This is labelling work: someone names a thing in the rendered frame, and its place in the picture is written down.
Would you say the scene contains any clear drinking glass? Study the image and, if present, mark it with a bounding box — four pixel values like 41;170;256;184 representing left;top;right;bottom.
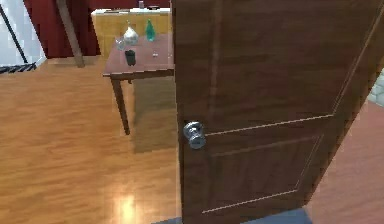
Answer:
115;36;127;52

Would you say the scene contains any black slanted pole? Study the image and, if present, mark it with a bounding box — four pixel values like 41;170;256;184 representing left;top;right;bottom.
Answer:
0;3;29;64

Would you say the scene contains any silver round door knob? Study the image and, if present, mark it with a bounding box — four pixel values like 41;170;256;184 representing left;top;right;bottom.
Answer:
182;120;207;150

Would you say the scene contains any brown wooden room door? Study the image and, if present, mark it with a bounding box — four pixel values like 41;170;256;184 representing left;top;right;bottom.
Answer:
170;0;384;224

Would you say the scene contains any brown slanted wooden post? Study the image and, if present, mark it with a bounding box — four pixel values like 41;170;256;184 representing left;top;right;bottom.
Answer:
55;0;86;69

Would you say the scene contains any green glass bottle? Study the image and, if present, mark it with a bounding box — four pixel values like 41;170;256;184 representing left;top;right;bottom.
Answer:
145;18;157;43

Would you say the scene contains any yellow wooden cabinet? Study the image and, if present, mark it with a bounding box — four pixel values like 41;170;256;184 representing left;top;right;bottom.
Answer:
90;7;173;60

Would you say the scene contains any black cup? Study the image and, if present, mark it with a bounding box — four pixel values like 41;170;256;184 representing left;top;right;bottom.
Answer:
124;49;137;67

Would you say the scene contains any dark brown dining table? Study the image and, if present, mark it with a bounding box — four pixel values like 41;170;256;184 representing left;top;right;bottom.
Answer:
102;32;176;136

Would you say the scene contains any blue floor mat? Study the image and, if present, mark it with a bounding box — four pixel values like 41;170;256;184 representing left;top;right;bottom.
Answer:
151;207;314;224

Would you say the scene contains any silver pointed vase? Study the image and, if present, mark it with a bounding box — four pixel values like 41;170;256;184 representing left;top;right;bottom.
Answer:
123;20;140;47

